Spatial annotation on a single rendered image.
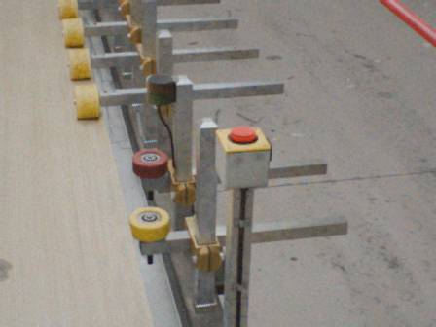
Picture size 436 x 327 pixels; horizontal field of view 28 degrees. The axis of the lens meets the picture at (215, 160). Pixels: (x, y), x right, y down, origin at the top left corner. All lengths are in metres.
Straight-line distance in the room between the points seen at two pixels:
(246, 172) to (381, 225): 2.19
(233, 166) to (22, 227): 0.56
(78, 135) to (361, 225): 1.67
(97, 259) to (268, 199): 2.02
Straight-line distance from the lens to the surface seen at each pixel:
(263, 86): 2.19
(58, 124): 2.13
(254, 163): 1.32
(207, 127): 1.59
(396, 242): 3.39
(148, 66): 2.31
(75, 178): 1.88
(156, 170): 1.92
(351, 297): 3.07
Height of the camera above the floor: 1.82
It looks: 28 degrees down
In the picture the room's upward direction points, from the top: 1 degrees clockwise
